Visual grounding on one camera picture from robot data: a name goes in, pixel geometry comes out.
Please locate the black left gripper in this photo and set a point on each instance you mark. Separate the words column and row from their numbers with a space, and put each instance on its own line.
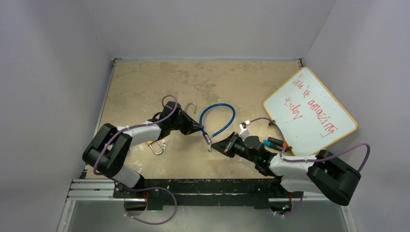
column 188, row 129

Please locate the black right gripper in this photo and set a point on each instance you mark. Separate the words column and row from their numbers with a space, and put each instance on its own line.
column 226, row 146

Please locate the blue cable lock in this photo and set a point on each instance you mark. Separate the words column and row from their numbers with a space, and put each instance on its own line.
column 217, row 118

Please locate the small keys of orange padlock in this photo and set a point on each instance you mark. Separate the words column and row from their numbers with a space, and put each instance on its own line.
column 165, row 144

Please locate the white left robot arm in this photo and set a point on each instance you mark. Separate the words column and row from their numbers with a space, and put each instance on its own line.
column 108, row 149

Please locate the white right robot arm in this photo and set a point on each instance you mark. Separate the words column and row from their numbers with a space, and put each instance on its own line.
column 333, row 178

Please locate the blue capped marker pen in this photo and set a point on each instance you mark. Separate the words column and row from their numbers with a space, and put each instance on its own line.
column 277, row 147

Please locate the orange long shackle padlock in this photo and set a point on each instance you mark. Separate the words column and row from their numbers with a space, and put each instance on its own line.
column 156, row 147

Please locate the black marker pen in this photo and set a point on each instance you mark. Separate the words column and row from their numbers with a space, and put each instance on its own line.
column 276, row 141

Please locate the yellow framed whiteboard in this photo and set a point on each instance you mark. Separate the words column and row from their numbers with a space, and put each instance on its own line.
column 308, row 114

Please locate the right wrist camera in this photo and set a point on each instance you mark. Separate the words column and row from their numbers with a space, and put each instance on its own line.
column 244, row 129

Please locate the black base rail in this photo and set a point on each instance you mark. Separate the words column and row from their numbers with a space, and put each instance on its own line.
column 259, row 193

